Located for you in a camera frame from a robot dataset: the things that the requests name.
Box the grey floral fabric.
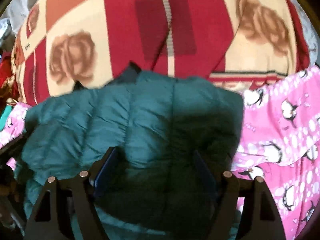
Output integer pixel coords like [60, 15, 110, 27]
[1, 0, 38, 52]

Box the pink penguin print bedsheet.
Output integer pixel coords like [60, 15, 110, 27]
[1, 66, 319, 239]

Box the golden brown satin cloth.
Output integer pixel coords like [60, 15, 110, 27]
[0, 52, 21, 106]

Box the person's left hand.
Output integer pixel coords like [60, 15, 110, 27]
[1, 164, 25, 236]

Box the dark green quilted puffer jacket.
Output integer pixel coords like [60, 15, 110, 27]
[15, 71, 244, 239]

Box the teal green garment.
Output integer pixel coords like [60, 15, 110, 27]
[0, 105, 12, 131]

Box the red cream rose pattern blanket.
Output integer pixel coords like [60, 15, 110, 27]
[11, 0, 311, 105]

